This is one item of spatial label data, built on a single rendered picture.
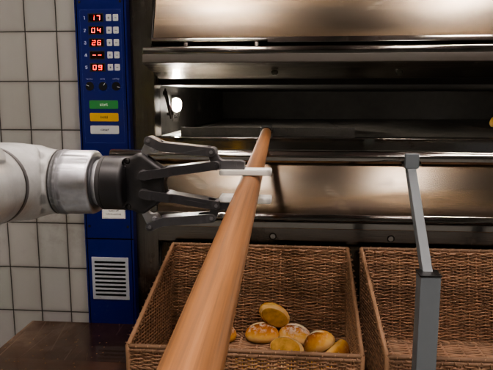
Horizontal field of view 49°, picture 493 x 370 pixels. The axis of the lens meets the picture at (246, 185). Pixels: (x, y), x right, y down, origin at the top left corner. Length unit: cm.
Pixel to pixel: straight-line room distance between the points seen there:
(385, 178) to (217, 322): 145
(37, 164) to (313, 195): 107
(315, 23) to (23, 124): 96
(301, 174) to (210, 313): 141
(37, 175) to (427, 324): 79
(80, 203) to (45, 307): 123
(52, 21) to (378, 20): 98
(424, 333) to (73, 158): 76
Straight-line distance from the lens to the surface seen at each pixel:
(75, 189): 75
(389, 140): 168
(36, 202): 77
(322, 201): 168
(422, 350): 120
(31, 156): 77
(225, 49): 153
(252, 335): 164
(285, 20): 167
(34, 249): 192
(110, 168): 74
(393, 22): 168
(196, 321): 28
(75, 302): 192
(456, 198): 175
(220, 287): 33
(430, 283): 115
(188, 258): 171
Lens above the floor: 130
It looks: 9 degrees down
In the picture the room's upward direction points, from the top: straight up
